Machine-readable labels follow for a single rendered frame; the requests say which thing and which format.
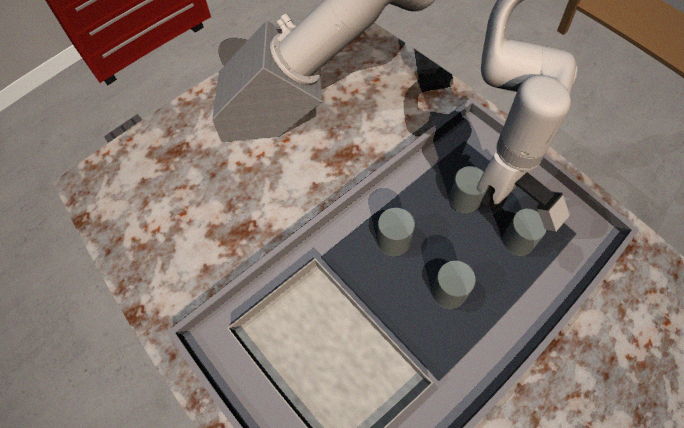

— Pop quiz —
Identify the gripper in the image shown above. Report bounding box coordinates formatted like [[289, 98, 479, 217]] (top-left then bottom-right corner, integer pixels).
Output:
[[477, 146, 540, 212]]

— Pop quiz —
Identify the clear glass jar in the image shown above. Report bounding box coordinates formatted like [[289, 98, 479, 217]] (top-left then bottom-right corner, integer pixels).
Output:
[[432, 261, 476, 309], [377, 208, 415, 256], [503, 209, 546, 256], [449, 166, 486, 213]]

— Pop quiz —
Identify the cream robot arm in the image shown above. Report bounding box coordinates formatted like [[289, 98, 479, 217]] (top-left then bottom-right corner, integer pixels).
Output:
[[270, 0, 577, 231]]

